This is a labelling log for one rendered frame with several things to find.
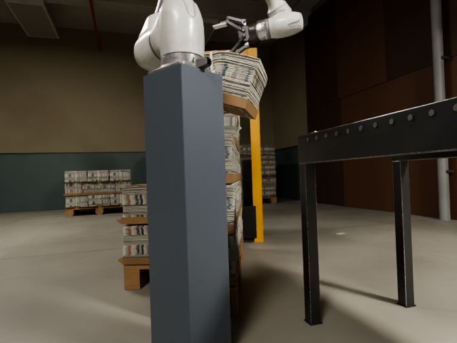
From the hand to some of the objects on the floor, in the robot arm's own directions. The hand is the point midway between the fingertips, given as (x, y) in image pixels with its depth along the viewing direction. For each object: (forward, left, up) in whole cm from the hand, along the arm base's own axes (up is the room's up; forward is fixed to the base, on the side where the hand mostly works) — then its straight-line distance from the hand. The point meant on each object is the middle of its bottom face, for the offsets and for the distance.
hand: (216, 40), depth 165 cm
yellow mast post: (+142, +79, -130) cm, 208 cm away
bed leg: (+52, -68, -130) cm, 156 cm away
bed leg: (+10, -41, -130) cm, 137 cm away
